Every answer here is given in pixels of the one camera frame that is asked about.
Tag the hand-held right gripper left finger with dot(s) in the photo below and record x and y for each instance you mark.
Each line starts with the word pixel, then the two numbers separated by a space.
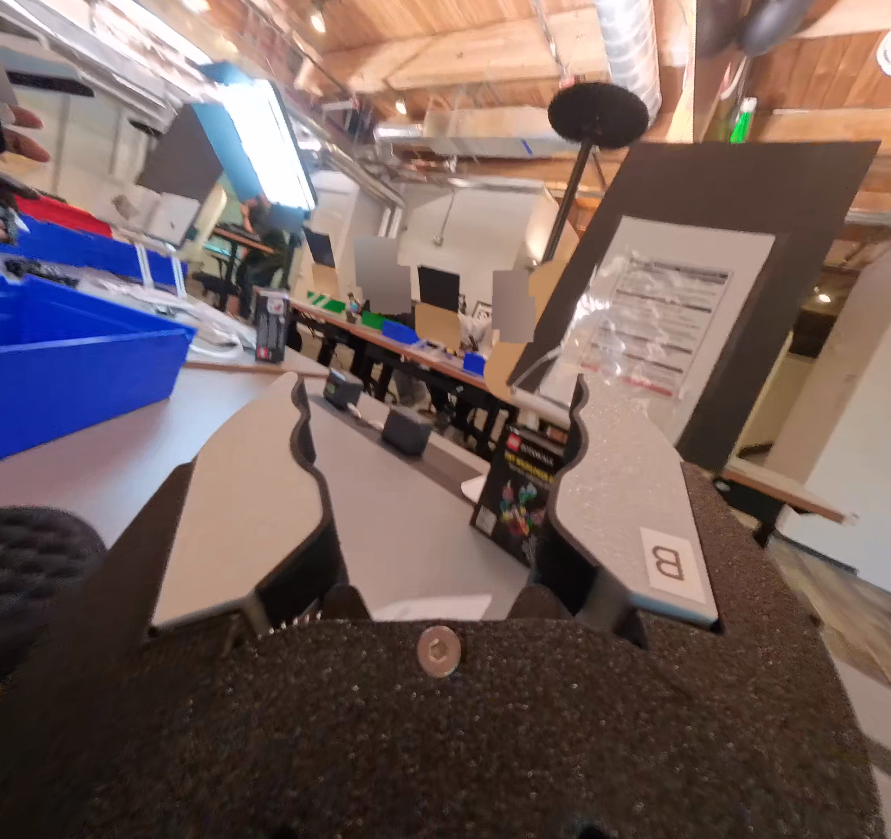
pixel 250 505

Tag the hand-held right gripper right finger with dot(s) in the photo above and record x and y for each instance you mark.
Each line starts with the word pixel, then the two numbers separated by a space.
pixel 619 498

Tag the grey desk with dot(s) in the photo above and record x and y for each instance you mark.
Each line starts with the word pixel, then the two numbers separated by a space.
pixel 397 539

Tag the person's left hand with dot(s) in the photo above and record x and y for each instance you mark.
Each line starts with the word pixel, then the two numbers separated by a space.
pixel 24 146

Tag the black toy brick box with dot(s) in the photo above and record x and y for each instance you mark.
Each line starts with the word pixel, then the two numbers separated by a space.
pixel 518 498

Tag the white sign stand base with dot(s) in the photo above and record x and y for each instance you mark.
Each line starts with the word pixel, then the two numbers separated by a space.
pixel 473 489

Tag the small black device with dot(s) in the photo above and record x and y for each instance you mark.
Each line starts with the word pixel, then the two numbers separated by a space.
pixel 406 431
pixel 342 388

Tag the tall black box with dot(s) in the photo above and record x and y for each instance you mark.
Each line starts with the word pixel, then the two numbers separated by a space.
pixel 271 327

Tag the small blue bin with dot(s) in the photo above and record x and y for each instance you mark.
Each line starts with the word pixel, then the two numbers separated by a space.
pixel 475 362
pixel 400 332

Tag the green baseplate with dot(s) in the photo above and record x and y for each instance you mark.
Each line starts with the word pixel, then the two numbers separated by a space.
pixel 327 299

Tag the black mesh chair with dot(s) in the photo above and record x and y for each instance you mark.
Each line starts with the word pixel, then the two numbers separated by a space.
pixel 42 574

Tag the large blue plastic bin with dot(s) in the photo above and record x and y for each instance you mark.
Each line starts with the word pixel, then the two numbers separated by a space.
pixel 76 365

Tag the long wooden table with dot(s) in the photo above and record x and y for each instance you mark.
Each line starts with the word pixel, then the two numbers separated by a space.
pixel 431 358

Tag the black monitor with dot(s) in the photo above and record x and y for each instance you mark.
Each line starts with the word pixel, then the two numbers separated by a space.
pixel 438 289

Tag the dark sign board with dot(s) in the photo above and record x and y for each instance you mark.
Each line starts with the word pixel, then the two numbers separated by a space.
pixel 752 226

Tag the red plastic bin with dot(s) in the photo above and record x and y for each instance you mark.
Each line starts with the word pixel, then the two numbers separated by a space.
pixel 62 216

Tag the bright light panel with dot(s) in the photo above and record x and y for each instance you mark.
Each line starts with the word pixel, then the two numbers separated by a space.
pixel 268 142

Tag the black round floor lamp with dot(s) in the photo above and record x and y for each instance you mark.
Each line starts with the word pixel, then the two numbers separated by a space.
pixel 597 115

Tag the green exit sign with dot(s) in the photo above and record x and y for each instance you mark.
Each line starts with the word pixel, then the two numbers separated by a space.
pixel 743 120

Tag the grey ceiling fan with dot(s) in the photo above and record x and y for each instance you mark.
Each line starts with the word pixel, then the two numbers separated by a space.
pixel 772 3

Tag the silver air duct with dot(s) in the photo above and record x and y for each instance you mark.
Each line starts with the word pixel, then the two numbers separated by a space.
pixel 626 24

